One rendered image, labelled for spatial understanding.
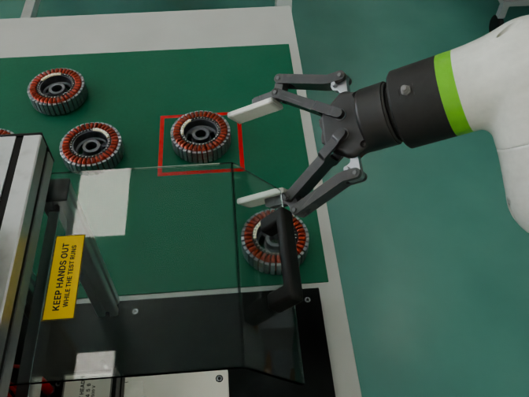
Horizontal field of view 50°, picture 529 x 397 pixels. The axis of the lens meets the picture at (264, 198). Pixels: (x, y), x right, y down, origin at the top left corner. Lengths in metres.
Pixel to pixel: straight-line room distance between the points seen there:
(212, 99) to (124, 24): 0.34
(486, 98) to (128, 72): 0.85
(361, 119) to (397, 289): 1.21
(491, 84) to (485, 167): 1.59
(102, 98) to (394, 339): 1.05
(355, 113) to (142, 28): 0.84
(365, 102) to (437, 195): 1.42
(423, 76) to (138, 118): 0.68
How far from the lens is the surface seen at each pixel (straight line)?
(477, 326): 1.83
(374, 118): 0.65
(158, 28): 1.40
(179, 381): 0.83
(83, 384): 0.70
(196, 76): 1.25
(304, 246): 0.92
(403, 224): 1.96
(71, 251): 0.61
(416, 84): 0.64
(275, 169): 1.06
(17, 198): 0.60
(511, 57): 0.61
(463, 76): 0.62
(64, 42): 1.41
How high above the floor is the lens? 1.55
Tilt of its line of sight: 52 degrees down
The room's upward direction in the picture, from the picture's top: straight up
